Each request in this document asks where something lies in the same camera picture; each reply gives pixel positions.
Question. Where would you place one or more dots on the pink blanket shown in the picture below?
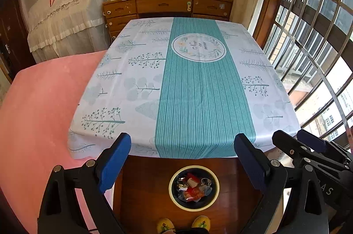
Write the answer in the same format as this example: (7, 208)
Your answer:
(47, 112)

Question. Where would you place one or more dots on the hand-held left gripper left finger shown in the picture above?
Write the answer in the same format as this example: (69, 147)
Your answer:
(115, 159)

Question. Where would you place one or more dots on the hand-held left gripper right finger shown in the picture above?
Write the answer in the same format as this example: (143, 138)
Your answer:
(252, 159)

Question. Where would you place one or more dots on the small beige carton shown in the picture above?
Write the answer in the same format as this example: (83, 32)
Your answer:
(193, 183)

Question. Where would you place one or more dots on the orange snack packet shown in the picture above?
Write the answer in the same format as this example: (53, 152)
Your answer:
(193, 193)

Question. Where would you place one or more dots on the yellow embroidered slipper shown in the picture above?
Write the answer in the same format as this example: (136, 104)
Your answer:
(165, 226)
(201, 223)

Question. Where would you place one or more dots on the green and white hook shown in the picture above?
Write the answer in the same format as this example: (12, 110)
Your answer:
(189, 6)

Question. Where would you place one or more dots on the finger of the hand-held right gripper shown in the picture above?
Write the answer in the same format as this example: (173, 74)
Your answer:
(314, 140)
(284, 140)

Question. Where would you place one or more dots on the metal window grille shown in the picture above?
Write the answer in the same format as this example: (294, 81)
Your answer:
(335, 98)

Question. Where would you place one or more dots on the dark wooden door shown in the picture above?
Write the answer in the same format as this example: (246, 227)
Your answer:
(11, 38)

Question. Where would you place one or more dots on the round black waste bin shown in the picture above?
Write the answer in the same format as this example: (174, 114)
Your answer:
(174, 187)

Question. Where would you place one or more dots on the wooden dresser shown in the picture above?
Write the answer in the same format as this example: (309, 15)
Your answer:
(162, 4)

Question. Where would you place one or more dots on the black and gold wrapper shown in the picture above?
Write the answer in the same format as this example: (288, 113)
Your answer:
(182, 184)

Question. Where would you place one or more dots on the leaf print tablecloth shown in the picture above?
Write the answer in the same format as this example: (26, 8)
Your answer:
(193, 101)

